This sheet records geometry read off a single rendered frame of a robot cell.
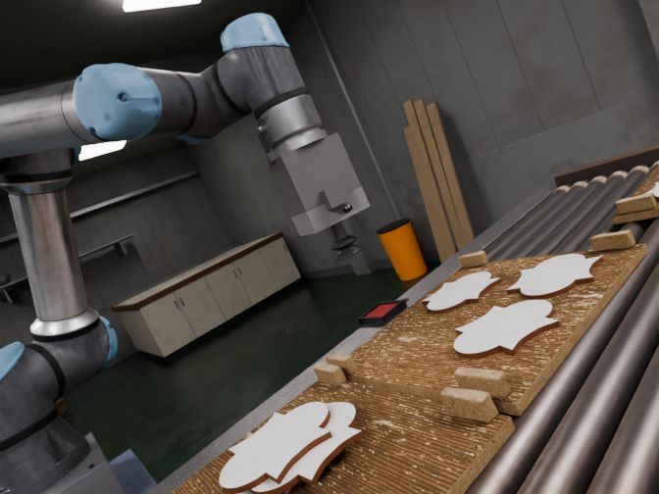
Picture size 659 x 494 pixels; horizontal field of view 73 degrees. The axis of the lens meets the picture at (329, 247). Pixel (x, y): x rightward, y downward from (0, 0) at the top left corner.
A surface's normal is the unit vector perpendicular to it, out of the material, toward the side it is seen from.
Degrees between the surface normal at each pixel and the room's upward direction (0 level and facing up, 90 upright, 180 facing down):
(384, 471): 0
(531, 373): 0
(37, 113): 84
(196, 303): 90
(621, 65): 90
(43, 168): 112
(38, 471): 72
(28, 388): 93
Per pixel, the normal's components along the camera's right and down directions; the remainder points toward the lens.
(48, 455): 0.58, -0.52
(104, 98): -0.37, 0.28
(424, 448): -0.41, -0.90
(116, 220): 0.55, -0.13
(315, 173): 0.38, -0.04
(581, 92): -0.72, 0.41
